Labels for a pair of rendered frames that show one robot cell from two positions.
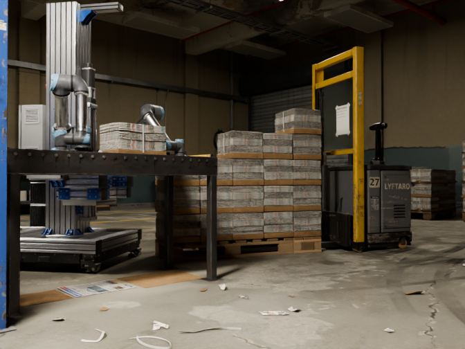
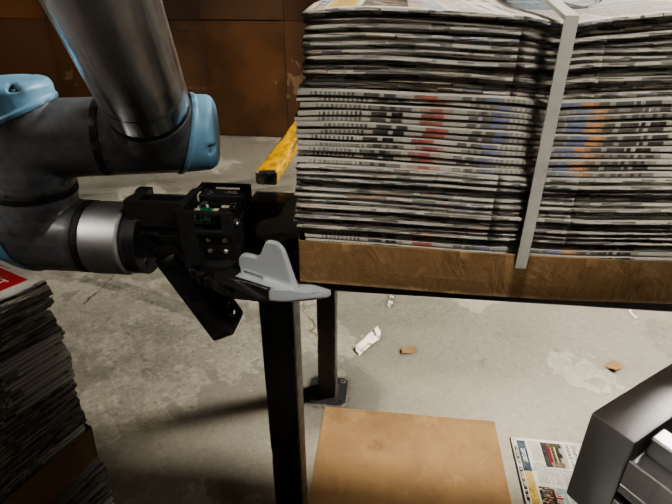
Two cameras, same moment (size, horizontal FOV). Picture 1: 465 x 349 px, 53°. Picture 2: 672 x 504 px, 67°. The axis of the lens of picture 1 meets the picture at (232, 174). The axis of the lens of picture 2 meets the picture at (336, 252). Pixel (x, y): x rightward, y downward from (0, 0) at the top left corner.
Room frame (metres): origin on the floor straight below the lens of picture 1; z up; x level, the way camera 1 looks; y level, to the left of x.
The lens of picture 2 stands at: (3.81, 0.98, 1.05)
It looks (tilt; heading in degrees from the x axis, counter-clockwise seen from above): 28 degrees down; 228
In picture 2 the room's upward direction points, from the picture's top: straight up
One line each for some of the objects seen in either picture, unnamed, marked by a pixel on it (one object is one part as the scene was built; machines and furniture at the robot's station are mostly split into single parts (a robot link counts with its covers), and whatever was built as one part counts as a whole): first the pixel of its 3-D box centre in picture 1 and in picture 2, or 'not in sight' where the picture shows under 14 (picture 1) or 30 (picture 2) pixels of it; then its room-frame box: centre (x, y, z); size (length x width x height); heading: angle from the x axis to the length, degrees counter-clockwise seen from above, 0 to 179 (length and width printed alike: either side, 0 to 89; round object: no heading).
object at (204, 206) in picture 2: not in sight; (194, 234); (3.61, 0.54, 0.82); 0.12 x 0.08 x 0.09; 132
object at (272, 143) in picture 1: (268, 147); not in sight; (4.30, -0.33, 0.95); 0.38 x 0.29 x 0.23; 21
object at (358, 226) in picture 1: (357, 144); not in sight; (4.26, -1.13, 0.97); 0.09 x 0.09 x 1.75; 22
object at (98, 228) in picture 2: not in sight; (120, 236); (3.66, 0.48, 0.81); 0.08 x 0.05 x 0.08; 42
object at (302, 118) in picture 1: (297, 180); not in sight; (4.41, -0.61, 0.65); 0.39 x 0.30 x 1.29; 22
